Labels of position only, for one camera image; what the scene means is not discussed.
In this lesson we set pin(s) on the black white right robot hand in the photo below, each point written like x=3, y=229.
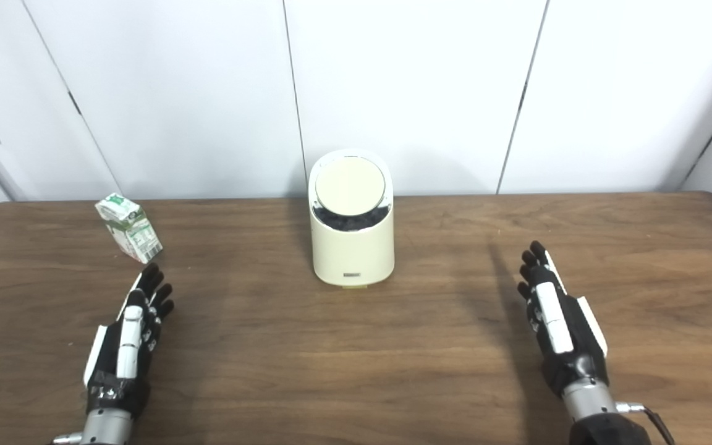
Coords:
x=555, y=321

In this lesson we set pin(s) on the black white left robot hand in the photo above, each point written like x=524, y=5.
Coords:
x=128, y=337

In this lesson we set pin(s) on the green white milk carton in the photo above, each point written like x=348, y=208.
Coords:
x=130, y=232

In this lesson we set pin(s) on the cream round bin lid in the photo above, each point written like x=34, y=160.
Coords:
x=350, y=185

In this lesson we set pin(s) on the cream-colored round bin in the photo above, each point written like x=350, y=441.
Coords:
x=351, y=256

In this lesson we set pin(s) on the black bin liner bag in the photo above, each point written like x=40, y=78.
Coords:
x=351, y=220

